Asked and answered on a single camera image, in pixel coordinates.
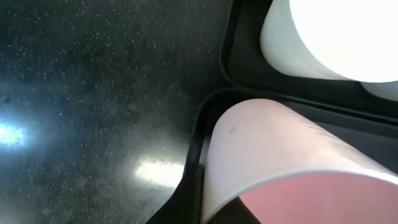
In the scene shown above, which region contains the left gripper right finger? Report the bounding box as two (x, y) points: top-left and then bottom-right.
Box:
(214, 197), (262, 224)

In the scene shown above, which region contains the black tray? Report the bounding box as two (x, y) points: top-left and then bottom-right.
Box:
(186, 0), (398, 224)

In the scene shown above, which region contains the pink cup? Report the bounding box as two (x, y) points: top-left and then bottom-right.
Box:
(200, 98), (398, 224)

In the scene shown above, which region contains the white cup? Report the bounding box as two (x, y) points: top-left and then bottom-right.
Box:
(259, 0), (398, 83)

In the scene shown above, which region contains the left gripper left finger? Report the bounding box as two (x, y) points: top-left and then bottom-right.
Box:
(145, 164), (205, 224)

